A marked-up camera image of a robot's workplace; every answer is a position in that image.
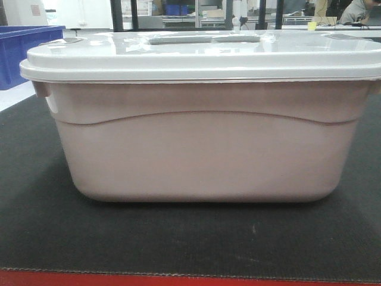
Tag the seated person in grey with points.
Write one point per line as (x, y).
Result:
(358, 11)

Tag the blue crate beside table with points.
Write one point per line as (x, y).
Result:
(15, 42)

